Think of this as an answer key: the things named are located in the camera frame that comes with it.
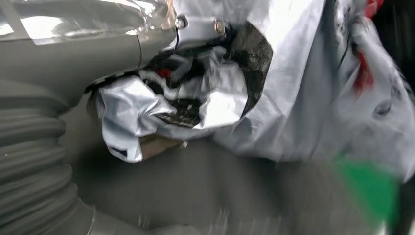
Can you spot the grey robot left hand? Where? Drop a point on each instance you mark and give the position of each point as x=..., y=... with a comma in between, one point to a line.
x=81, y=48

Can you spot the green plastic crate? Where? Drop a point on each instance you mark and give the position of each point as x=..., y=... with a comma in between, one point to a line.
x=369, y=191

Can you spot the grey parcel brown-red print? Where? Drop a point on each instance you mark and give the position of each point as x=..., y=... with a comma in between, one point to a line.
x=291, y=97

